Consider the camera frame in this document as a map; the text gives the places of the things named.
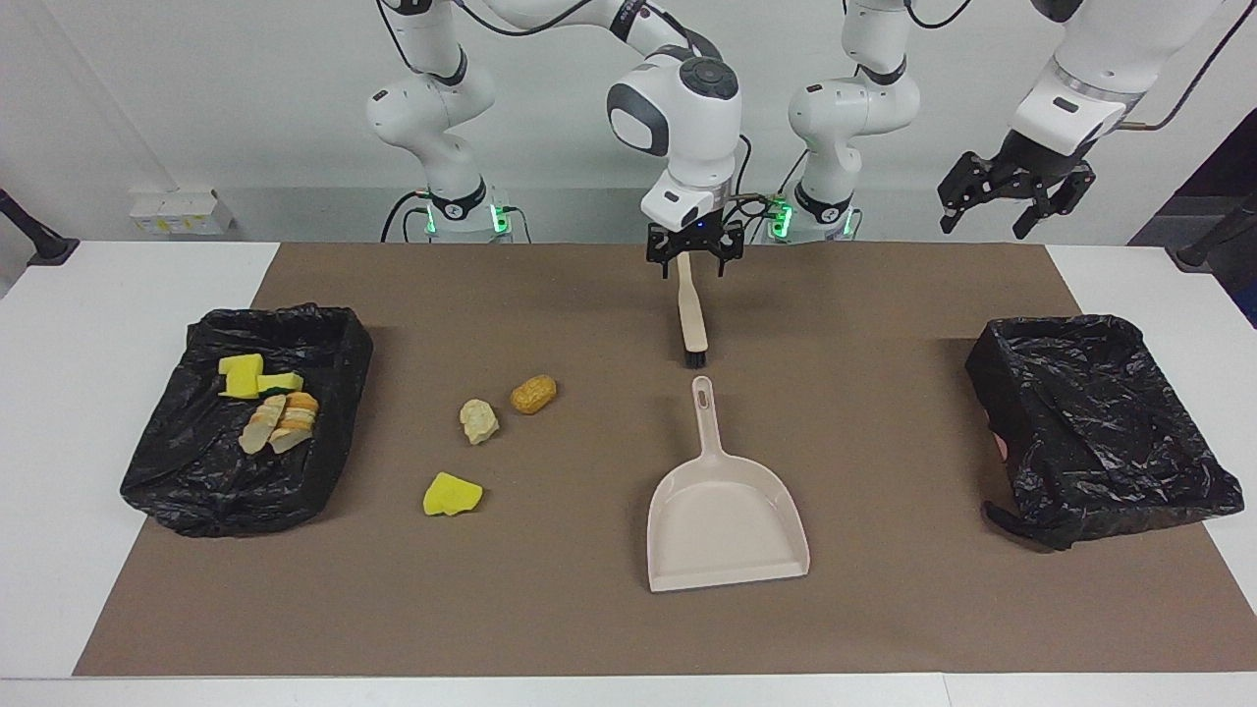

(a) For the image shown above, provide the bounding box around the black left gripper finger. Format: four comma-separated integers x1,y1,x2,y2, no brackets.
938,155,1008,232
1013,165,1096,240

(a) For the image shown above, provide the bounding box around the beige brush with black bristles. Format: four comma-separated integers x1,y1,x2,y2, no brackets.
676,253,709,369

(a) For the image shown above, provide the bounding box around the brown peanut shaped toy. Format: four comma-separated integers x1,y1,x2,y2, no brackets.
509,375,559,415

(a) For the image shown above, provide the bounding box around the small beige bread chunk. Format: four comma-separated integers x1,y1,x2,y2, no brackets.
459,398,501,446

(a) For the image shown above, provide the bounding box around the beige plastic dustpan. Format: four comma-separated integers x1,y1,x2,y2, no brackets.
645,376,812,594

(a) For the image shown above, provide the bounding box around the yellow sponge piece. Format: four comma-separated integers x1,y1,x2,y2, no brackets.
218,353,264,400
422,471,484,517

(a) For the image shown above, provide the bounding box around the beige bread chunk orange crust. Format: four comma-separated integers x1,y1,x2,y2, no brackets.
268,391,321,455

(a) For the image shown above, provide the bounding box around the black bag lined bin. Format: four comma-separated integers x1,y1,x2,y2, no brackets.
964,314,1245,551
120,302,375,538

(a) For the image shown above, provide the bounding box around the black stand foot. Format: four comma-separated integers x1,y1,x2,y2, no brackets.
0,189,81,267
1166,193,1257,271

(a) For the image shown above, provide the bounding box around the dark background panel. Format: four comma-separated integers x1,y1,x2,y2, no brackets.
1127,106,1257,330

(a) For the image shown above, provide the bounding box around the brown table mat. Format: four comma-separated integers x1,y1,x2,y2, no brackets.
74,243,1257,677

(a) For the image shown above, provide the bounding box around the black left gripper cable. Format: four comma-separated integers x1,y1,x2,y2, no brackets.
1124,0,1238,129

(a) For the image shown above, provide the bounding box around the black arm base cable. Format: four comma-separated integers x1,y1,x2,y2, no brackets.
380,190,435,244

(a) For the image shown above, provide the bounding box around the white wall socket box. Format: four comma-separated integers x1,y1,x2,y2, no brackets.
130,189,237,237

